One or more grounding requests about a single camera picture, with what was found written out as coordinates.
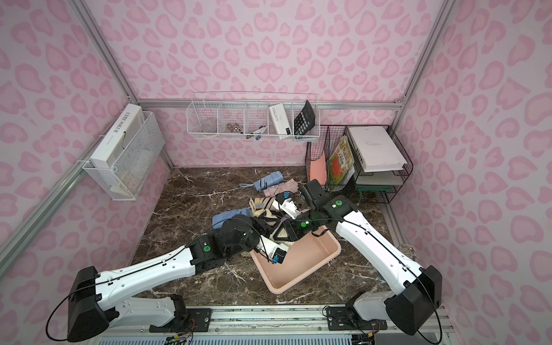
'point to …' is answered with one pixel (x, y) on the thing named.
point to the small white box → (281, 118)
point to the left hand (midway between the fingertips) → (275, 214)
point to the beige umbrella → (282, 244)
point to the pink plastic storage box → (305, 257)
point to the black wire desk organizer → (369, 162)
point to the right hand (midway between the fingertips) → (278, 237)
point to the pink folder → (318, 169)
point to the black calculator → (305, 120)
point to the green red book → (340, 162)
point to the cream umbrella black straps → (261, 205)
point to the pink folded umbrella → (290, 185)
